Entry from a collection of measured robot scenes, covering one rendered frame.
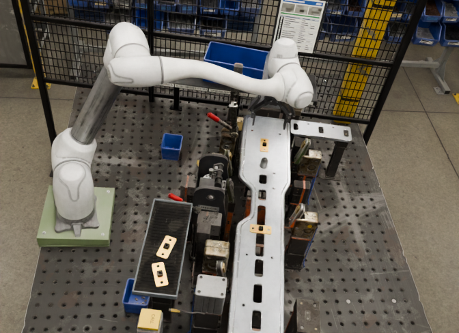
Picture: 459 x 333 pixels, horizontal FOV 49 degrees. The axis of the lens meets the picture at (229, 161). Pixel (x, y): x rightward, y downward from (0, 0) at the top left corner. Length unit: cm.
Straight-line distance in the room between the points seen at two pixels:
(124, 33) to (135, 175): 83
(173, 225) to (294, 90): 63
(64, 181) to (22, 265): 112
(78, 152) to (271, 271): 94
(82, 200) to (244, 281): 75
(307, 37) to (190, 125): 78
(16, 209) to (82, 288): 131
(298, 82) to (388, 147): 228
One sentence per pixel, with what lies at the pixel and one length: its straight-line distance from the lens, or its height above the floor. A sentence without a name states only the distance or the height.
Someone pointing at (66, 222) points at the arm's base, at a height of 79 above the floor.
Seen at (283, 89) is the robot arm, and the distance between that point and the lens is 181.
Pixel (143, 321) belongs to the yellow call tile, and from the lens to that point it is 157.
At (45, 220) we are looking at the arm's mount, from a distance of 231.
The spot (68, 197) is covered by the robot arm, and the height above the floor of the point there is 96.
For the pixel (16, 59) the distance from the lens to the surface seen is 415.
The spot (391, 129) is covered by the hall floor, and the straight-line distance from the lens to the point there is 419.
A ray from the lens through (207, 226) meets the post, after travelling 182.
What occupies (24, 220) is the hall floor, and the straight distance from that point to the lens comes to 331.
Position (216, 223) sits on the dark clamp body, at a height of 108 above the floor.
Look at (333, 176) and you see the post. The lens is 262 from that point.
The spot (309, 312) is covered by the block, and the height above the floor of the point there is 103.
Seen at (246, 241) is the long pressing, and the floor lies 100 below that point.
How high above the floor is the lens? 257
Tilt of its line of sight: 46 degrees down
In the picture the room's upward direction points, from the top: 8 degrees clockwise
